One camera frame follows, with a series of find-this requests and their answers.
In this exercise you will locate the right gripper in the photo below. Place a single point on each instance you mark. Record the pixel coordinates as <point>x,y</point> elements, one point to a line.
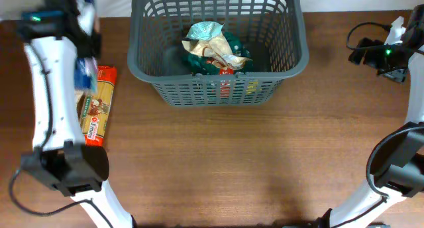
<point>398,75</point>

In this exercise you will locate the light teal pouch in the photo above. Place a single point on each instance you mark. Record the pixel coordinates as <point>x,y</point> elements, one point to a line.
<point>205,30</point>

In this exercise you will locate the green Nescafe bag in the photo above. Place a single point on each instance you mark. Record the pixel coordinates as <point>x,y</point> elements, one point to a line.
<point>223,55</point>

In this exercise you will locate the orange spaghetti packet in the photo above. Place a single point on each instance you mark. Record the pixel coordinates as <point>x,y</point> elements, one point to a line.
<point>96,107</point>

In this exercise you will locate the blue pasta packet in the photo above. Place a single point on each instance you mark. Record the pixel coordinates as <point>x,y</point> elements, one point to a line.
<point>85,74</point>

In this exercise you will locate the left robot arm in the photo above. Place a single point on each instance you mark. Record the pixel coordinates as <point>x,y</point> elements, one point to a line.
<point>56,36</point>

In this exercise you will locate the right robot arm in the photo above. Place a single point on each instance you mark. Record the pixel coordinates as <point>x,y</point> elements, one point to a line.
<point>394,170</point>

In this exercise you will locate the grey plastic basket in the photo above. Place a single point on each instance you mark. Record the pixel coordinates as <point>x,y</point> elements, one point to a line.
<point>272,30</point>

